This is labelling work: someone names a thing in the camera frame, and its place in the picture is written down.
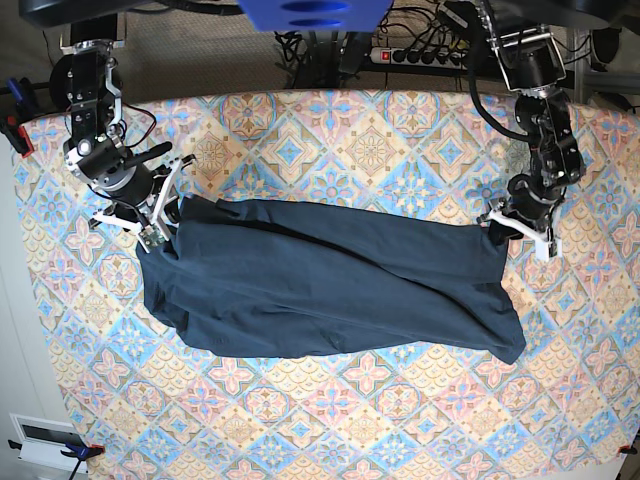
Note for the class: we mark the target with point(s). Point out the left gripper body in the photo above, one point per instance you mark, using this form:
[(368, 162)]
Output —
[(528, 207)]

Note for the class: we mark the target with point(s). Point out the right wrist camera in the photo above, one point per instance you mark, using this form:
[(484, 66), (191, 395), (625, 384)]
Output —
[(150, 237)]

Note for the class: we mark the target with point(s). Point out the white power strip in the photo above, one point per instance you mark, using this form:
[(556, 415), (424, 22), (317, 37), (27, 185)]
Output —
[(415, 57)]

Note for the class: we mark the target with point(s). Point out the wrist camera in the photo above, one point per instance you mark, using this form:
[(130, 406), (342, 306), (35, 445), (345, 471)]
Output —
[(150, 237), (547, 250)]

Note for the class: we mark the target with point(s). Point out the black round object top-right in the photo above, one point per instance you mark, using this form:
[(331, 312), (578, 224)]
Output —
[(605, 44)]

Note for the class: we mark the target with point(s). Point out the patterned colourful tablecloth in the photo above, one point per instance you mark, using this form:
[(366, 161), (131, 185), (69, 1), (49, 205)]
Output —
[(163, 410)]

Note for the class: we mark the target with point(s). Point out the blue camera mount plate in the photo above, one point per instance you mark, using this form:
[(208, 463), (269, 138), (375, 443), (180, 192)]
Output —
[(315, 15)]

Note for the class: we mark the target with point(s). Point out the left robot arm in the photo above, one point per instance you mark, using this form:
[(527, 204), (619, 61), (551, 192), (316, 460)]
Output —
[(530, 63)]

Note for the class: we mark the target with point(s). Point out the white wall vent panel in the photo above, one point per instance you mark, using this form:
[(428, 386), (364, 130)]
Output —
[(32, 428)]

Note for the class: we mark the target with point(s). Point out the blue orange clamp bottom-left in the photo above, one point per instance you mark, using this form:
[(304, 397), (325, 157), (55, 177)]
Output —
[(80, 451)]

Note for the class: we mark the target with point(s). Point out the black round stool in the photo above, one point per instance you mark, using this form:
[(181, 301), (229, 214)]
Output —
[(58, 84)]

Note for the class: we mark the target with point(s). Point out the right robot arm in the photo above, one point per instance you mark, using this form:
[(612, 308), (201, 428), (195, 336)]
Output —
[(94, 91)]

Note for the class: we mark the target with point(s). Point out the orange clamp bottom-right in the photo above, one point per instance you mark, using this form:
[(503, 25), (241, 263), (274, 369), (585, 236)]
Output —
[(628, 450)]

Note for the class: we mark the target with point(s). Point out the blue orange clamp top-left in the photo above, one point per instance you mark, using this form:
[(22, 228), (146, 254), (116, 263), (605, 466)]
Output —
[(24, 110)]

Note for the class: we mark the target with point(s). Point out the dark navy t-shirt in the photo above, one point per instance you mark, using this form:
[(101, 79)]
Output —
[(277, 279)]

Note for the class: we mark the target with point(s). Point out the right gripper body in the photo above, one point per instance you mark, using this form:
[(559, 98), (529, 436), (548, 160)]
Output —
[(137, 194)]

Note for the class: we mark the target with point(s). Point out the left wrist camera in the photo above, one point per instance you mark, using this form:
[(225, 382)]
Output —
[(547, 250)]

